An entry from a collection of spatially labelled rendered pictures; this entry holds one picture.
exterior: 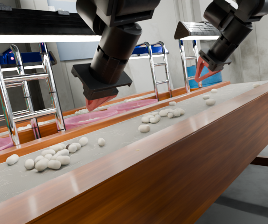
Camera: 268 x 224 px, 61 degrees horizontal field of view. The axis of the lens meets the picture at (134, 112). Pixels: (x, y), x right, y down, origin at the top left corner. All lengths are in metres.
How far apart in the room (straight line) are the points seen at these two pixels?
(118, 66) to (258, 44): 6.35
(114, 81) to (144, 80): 3.07
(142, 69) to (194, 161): 3.05
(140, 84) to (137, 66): 0.28
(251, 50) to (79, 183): 6.52
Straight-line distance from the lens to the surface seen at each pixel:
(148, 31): 3.84
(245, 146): 0.76
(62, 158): 0.52
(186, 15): 4.81
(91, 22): 0.41
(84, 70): 0.42
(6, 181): 0.55
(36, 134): 1.05
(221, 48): 0.67
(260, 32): 6.67
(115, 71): 0.40
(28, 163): 0.57
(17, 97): 2.91
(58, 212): 0.31
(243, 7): 0.63
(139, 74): 3.44
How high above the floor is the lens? 0.90
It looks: 8 degrees down
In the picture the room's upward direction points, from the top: 10 degrees counter-clockwise
